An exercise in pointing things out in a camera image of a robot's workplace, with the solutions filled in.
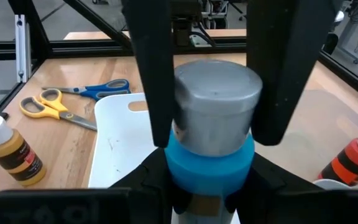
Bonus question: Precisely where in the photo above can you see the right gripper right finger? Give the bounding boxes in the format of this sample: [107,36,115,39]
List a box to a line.
[246,0,337,146]

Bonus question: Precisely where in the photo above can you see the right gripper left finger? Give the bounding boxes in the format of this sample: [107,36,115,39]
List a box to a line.
[121,0,175,149]

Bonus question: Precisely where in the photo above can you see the blue-handled scissors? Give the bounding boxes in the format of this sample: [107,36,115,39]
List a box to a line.
[42,78,132,102]

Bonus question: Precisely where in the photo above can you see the blue paint bottle white cap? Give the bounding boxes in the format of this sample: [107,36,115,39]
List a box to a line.
[164,58,264,224]

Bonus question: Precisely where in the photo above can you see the yellow-handled scissors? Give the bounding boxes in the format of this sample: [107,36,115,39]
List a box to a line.
[19,88,98,131]

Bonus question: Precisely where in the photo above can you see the red paint bottle white cap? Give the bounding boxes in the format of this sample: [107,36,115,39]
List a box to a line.
[318,125,358,187]

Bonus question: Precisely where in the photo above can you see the ochre paint bottle white cap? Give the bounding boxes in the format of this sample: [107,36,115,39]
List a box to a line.
[0,115,47,187]

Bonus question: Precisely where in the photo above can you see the silver mounting plate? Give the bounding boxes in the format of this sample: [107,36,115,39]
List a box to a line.
[190,34,205,48]

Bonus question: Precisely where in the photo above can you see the grey desk foot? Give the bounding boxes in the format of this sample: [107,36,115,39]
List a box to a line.
[331,17,358,65]

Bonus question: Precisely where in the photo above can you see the white plastic bin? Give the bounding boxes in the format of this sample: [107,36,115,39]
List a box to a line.
[88,92,167,189]

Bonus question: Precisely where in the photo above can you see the silver aluminium bar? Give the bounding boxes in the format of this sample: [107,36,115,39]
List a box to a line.
[14,14,32,83]

